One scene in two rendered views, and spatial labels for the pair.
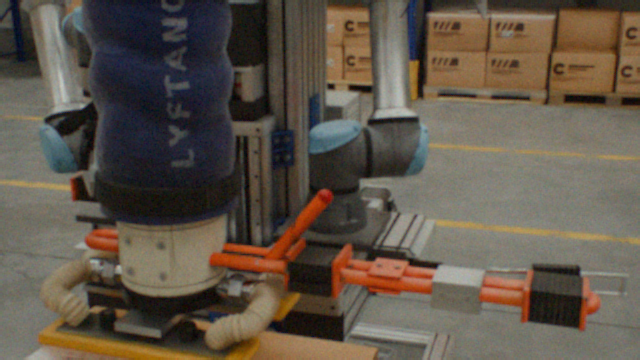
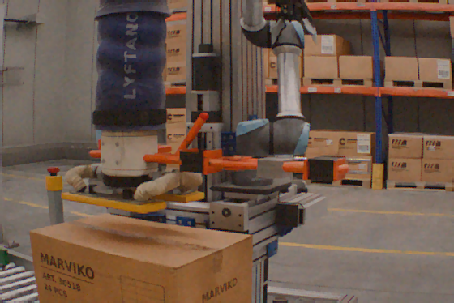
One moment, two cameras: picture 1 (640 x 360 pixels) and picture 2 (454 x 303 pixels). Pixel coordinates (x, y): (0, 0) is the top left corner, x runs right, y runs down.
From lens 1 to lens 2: 0.58 m
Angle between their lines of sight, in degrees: 18
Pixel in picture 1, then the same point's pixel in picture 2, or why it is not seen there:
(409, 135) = (297, 126)
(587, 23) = not seen: outside the picture
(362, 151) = (267, 134)
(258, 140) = (211, 134)
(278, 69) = (227, 95)
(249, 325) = (154, 185)
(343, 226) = (254, 181)
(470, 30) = (412, 145)
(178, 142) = (128, 85)
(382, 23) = (282, 64)
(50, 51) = not seen: hidden behind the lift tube
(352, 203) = not seen: hidden behind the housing
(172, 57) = (129, 43)
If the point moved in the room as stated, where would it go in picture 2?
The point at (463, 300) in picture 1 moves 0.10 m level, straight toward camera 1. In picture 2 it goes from (274, 170) to (259, 175)
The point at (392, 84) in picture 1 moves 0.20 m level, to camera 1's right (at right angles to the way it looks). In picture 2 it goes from (288, 97) to (340, 98)
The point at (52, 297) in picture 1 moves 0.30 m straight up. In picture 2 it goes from (69, 176) to (68, 76)
